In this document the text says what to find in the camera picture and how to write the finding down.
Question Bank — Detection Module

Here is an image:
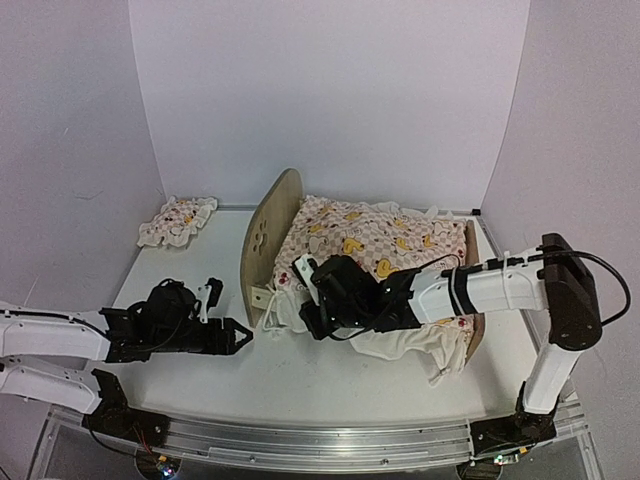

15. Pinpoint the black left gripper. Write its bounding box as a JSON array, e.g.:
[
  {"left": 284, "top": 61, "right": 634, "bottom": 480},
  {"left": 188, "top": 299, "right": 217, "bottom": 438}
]
[{"left": 152, "top": 316, "right": 252, "bottom": 355}]

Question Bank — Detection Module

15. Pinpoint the duck print bed cushion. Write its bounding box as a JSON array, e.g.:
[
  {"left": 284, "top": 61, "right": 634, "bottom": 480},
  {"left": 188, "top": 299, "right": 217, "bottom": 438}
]
[{"left": 261, "top": 195, "right": 474, "bottom": 385}]

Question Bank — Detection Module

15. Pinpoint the wooden pet bed frame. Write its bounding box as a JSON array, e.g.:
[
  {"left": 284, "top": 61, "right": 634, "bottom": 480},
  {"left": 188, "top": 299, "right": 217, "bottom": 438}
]
[{"left": 240, "top": 168, "right": 479, "bottom": 330}]

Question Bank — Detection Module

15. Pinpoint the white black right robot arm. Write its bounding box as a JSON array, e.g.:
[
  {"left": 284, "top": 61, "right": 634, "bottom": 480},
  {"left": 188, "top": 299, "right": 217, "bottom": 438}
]
[{"left": 293, "top": 233, "right": 632, "bottom": 460}]

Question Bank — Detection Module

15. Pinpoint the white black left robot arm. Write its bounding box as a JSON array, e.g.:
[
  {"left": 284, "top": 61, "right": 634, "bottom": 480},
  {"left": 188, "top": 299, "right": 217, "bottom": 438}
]
[{"left": 1, "top": 278, "right": 253, "bottom": 447}]

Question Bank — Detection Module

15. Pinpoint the small duck print pillow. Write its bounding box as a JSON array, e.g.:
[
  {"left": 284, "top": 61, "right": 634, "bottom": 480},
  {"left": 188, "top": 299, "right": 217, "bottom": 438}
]
[{"left": 137, "top": 196, "right": 218, "bottom": 248}]

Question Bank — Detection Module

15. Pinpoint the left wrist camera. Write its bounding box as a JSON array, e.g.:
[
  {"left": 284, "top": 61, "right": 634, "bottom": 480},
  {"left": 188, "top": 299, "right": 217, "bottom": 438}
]
[{"left": 196, "top": 277, "right": 223, "bottom": 324}]

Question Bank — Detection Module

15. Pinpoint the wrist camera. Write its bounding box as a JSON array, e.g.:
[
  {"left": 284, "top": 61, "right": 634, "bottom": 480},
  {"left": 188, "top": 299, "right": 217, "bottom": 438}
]
[
  {"left": 292, "top": 253, "right": 319, "bottom": 306},
  {"left": 196, "top": 277, "right": 223, "bottom": 324}
]

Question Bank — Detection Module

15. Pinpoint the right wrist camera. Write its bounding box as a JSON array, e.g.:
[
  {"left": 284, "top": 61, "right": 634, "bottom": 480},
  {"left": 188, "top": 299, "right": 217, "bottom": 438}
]
[{"left": 292, "top": 253, "right": 319, "bottom": 306}]

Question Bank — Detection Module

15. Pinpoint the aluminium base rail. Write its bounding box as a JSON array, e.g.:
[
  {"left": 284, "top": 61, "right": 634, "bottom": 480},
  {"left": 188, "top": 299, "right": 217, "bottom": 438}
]
[{"left": 47, "top": 399, "right": 591, "bottom": 471}]

